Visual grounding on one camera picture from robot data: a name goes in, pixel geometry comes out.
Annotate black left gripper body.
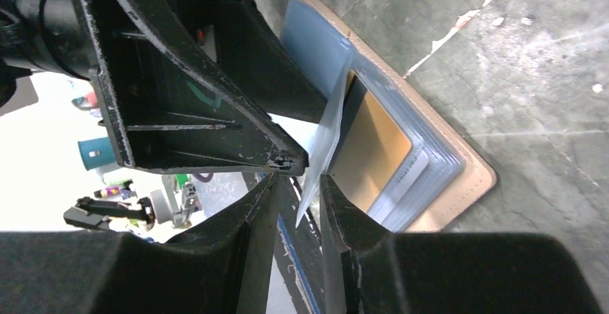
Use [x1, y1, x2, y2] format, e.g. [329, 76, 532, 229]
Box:
[1, 0, 95, 80]

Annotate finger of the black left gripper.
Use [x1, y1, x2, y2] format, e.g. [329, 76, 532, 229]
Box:
[74, 0, 308, 176]
[214, 0, 327, 123]

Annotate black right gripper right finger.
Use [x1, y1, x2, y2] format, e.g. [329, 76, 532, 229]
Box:
[320, 175, 601, 313]

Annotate gold credit card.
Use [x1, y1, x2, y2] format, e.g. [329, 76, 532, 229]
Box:
[329, 71, 412, 211]

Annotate tan leather card holder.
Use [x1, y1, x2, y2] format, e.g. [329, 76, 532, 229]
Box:
[280, 0, 498, 234]

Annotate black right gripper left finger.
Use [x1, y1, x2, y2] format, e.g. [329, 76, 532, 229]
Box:
[1, 174, 280, 313]

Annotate blue credit cards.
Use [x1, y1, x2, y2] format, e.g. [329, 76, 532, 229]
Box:
[280, 0, 466, 234]

